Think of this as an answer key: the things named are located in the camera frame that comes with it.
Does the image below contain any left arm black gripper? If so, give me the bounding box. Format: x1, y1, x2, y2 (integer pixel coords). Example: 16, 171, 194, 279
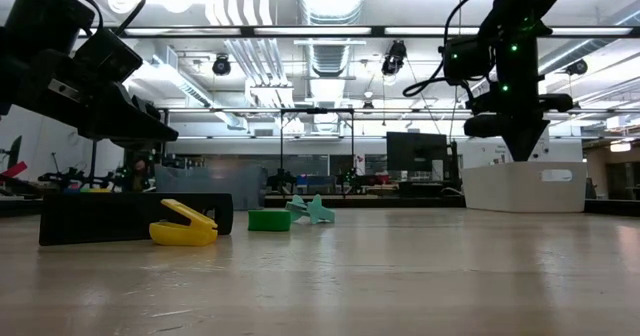
0, 25, 180, 143

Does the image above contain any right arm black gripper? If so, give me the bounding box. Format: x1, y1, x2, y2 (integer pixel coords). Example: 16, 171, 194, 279
463, 35, 574, 163

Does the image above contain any black stapler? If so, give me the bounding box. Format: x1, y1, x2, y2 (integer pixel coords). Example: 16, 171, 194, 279
38, 191, 235, 247

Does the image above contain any green staple remover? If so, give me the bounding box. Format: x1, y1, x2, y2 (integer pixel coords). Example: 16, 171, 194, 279
247, 209, 293, 233

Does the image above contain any teal staple remover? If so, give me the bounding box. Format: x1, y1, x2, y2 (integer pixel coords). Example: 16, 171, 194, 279
285, 193, 337, 226

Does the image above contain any yellow staple remover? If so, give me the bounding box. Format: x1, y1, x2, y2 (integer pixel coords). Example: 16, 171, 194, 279
148, 198, 220, 248

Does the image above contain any white rectangular plastic bin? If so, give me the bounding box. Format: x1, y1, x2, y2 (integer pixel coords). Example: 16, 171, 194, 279
461, 161, 589, 214

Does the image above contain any black background monitor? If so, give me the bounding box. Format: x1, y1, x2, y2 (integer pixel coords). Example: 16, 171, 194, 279
385, 131, 449, 183

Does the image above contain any dark grey plastic bin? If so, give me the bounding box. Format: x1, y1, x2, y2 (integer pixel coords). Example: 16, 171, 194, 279
154, 164, 269, 211

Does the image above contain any red background object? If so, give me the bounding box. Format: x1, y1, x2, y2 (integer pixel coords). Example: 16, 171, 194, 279
0, 161, 29, 180

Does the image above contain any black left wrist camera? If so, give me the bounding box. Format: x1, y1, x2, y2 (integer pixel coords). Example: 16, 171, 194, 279
74, 28, 145, 83

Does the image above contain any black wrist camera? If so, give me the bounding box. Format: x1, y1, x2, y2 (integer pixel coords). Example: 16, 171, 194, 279
442, 35, 496, 85
74, 28, 145, 83

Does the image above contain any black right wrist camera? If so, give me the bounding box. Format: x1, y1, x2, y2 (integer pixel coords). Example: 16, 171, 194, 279
442, 35, 496, 85

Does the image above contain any black left wrist camera cable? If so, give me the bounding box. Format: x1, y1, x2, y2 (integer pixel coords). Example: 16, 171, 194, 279
117, 0, 153, 35

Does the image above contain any black background rig frame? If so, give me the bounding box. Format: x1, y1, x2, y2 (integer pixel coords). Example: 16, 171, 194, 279
278, 107, 357, 197

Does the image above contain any black aluminium table frame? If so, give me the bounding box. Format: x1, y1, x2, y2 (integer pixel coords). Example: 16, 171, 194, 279
0, 194, 640, 217

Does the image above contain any black overhead frame beam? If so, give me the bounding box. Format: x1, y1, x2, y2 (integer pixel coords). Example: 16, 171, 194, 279
79, 24, 640, 39

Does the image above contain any silver ceiling duct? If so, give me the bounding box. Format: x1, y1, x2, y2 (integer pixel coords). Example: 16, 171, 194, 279
298, 0, 368, 133

